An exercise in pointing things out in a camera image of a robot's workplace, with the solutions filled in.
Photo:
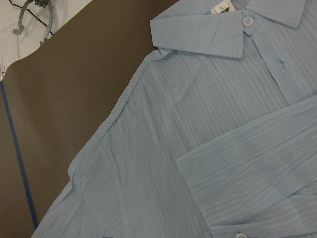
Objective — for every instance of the light blue button shirt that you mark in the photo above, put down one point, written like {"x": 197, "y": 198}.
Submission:
{"x": 215, "y": 135}

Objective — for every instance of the crumpled clear plastic bag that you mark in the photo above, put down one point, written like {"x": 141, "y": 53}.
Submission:
{"x": 23, "y": 28}

